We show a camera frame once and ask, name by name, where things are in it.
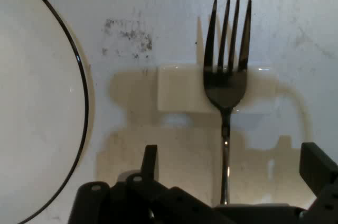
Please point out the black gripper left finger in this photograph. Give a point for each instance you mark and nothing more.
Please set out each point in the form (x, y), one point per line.
(149, 160)

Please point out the white ceramic cutlery rest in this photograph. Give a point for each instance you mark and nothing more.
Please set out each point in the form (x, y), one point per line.
(179, 89)

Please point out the white plate with black rim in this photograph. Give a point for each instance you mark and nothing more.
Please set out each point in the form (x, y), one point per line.
(37, 97)

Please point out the silver metal fork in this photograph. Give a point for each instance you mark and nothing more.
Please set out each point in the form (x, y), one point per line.
(224, 86)

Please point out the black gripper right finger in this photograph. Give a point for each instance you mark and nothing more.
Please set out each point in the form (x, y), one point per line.
(319, 171)

